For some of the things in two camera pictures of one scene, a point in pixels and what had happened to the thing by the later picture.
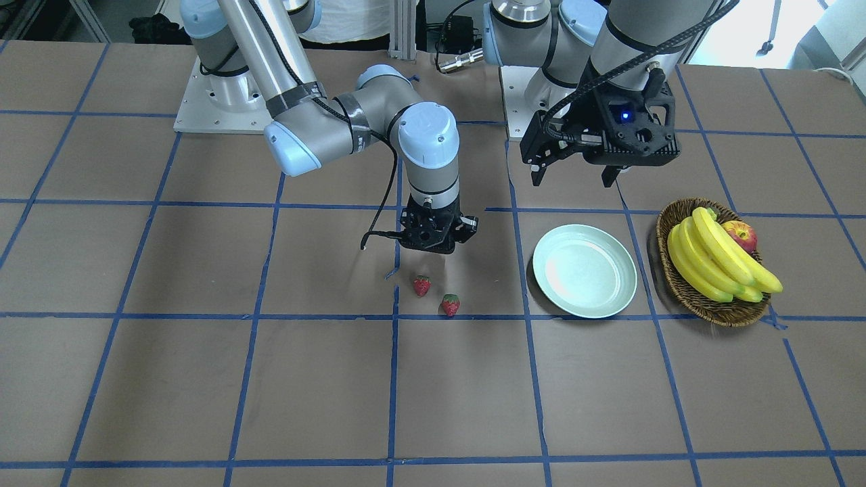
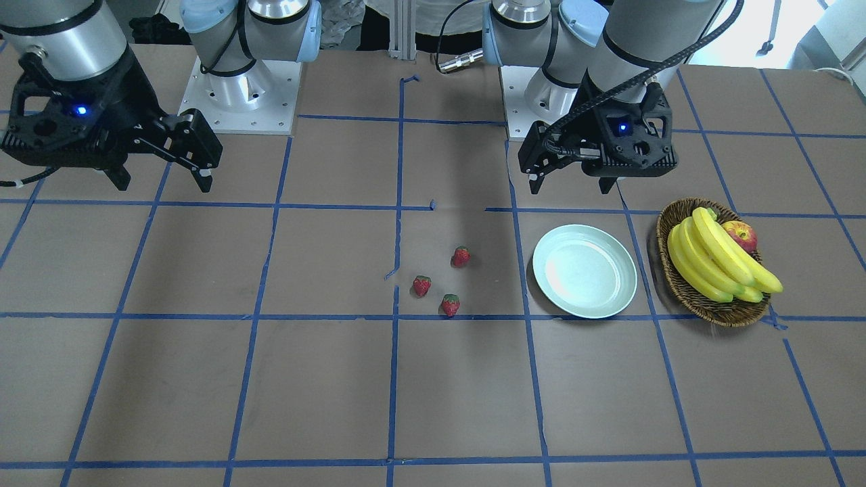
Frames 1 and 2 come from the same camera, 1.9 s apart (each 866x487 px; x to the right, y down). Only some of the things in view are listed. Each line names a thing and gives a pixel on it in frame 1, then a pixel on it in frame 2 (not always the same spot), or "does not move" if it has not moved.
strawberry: [422, 285] does not move
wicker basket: [735, 313] does not move
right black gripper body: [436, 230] → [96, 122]
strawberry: [450, 304] does not move
